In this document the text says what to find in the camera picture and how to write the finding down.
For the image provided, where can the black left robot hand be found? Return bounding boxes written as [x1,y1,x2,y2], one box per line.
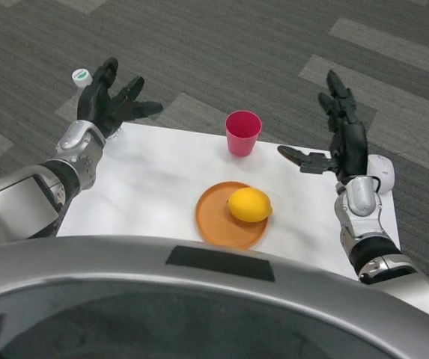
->
[76,56,165,137]

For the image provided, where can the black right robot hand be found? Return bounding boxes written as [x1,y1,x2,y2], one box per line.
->
[277,69,369,185]

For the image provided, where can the yellow lemon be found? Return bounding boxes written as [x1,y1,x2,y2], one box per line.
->
[228,188,274,224]

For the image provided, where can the orange round plate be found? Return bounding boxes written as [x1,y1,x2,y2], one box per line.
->
[195,181,270,251]

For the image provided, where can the white bottle with green cap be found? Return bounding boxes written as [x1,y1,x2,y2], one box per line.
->
[71,67,92,102]

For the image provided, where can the white computer mouse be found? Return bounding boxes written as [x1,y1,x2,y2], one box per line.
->
[365,153,396,193]

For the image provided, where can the pink plastic cup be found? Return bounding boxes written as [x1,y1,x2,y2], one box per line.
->
[225,110,263,157]

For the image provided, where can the silver robot chest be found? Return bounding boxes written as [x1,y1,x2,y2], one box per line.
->
[0,234,429,359]

